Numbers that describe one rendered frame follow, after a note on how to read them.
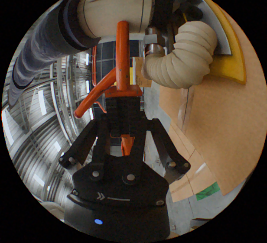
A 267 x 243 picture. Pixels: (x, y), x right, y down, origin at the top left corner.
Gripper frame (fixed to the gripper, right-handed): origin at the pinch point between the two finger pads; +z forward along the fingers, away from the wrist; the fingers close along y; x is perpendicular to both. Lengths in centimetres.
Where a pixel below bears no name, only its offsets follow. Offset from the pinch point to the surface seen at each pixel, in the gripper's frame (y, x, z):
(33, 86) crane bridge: -188, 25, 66
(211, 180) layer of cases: 54, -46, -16
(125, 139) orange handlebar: 0.0, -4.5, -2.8
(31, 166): -519, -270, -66
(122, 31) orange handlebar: -0.1, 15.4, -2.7
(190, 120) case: 12.9, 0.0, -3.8
